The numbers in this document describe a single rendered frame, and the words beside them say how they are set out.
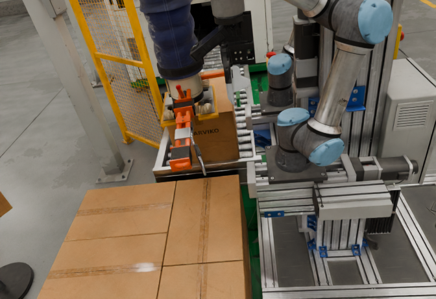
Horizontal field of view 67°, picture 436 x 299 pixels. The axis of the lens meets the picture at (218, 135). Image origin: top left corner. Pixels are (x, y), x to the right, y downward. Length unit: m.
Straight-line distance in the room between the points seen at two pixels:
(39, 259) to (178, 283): 1.48
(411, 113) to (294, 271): 1.06
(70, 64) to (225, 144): 1.35
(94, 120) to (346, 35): 2.27
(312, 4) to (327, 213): 0.75
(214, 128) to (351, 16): 1.15
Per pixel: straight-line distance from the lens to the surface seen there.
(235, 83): 0.81
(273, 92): 1.70
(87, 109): 2.87
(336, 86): 1.08
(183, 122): 1.41
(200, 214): 1.88
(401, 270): 2.12
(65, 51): 2.69
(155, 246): 1.82
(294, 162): 1.29
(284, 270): 2.03
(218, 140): 2.01
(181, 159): 1.16
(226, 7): 0.77
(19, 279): 2.84
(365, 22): 1.01
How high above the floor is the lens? 1.94
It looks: 35 degrees down
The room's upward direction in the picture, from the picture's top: 11 degrees counter-clockwise
